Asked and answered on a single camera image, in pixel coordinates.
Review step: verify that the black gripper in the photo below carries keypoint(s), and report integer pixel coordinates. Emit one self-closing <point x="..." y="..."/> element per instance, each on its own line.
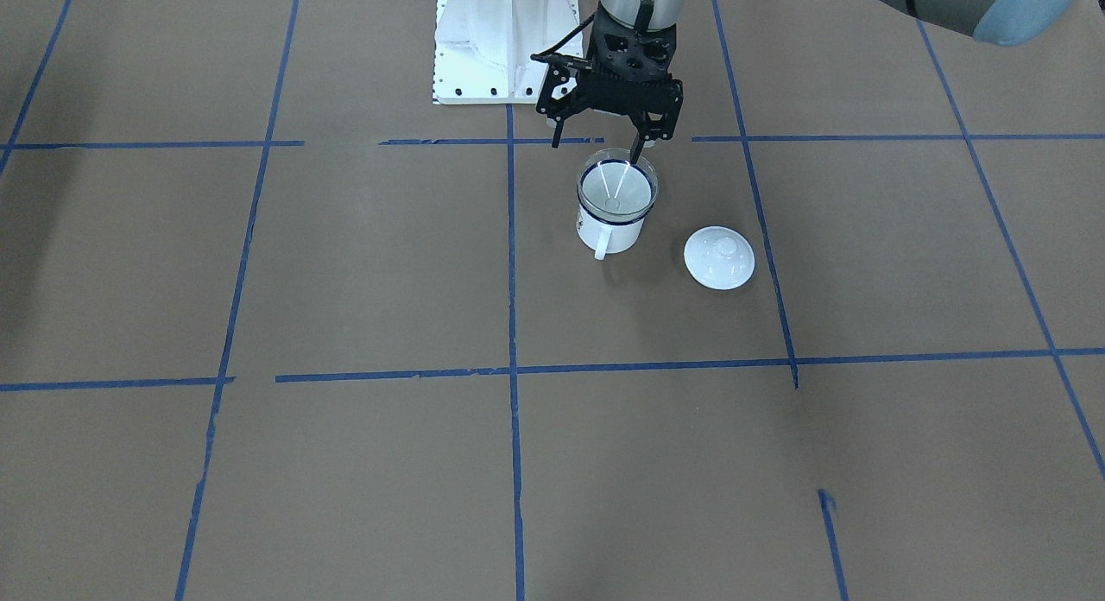
<point x="560" y="94"/>

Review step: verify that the clear glass funnel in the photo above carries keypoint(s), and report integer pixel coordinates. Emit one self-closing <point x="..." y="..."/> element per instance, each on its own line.
<point x="614" y="190"/>

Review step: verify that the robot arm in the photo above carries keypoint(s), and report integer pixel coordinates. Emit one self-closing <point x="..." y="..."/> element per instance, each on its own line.
<point x="1004" y="23"/>

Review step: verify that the white enamel cup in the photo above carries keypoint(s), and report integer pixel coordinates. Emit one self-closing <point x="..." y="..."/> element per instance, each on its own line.
<point x="605" y="239"/>

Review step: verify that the white ceramic lid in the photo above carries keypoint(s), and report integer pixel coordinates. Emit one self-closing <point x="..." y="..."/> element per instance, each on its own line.
<point x="719" y="258"/>

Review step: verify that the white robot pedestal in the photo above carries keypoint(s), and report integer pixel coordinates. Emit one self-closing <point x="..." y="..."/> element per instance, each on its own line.
<point x="483" y="48"/>

